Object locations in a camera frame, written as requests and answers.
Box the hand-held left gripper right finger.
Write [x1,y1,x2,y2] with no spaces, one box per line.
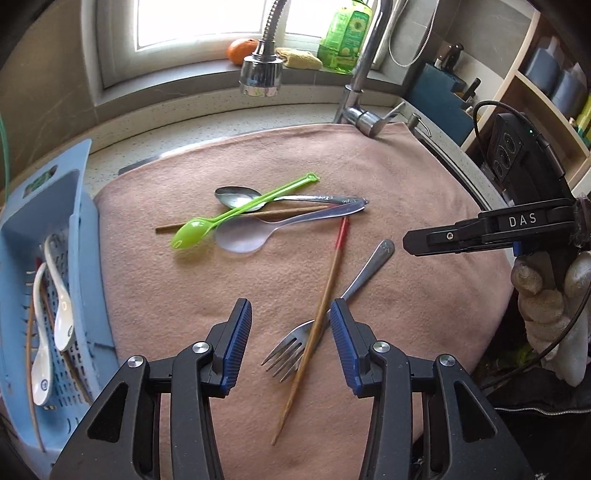
[329,298,536,480]

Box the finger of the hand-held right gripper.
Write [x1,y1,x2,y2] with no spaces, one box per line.
[403,213,514,257]

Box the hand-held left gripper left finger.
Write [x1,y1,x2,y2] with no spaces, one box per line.
[48,298,254,480]

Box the wooden chopstick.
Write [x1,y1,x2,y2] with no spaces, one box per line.
[26,302,47,454]
[270,217,351,446]
[37,277,94,404]
[155,205,334,233]

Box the metal fork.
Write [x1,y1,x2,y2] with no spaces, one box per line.
[261,239,396,383]

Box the clear plastic spoon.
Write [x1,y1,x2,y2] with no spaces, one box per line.
[214,203,366,254]

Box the green plastic spoon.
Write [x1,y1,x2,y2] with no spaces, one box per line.
[170,172,321,251]

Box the ornate metal spoon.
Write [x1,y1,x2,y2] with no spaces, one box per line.
[214,185,370,212]

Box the blue plastic utensil basket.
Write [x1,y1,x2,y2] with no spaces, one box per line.
[0,138,122,480]

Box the white ceramic spoon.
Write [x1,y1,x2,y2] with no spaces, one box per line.
[43,234,78,352]
[30,262,55,408]

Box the person's right hand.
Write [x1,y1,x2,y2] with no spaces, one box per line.
[510,251,591,388]

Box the pink towel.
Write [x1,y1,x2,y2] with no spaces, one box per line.
[91,122,521,480]

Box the blue container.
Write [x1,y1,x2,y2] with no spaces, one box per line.
[526,37,562,96]
[551,65,587,110]

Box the sink soap dispenser pump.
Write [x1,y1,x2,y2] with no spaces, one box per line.
[406,113,433,140]

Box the blue knife block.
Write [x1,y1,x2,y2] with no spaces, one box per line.
[405,62,477,149]

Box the wooden shelf unit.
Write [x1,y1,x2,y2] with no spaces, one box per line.
[462,9,591,197]

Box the chrome kitchen faucet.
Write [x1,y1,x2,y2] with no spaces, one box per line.
[239,0,408,138]

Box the green dish soap bottle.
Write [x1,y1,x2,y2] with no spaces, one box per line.
[317,0,374,75]

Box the yellow sponge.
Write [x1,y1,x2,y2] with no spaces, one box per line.
[276,46,323,71]

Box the orange fruit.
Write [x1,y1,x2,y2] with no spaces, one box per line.
[226,38,260,66]

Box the white framed window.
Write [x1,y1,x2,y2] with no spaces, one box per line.
[82,0,385,91]

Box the black handled knife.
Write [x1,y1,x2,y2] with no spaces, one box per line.
[461,78,481,108]

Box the dark handled knife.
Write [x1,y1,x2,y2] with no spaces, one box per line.
[434,42,464,75]

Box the hanging metal shower hose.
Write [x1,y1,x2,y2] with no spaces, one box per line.
[386,0,440,68]

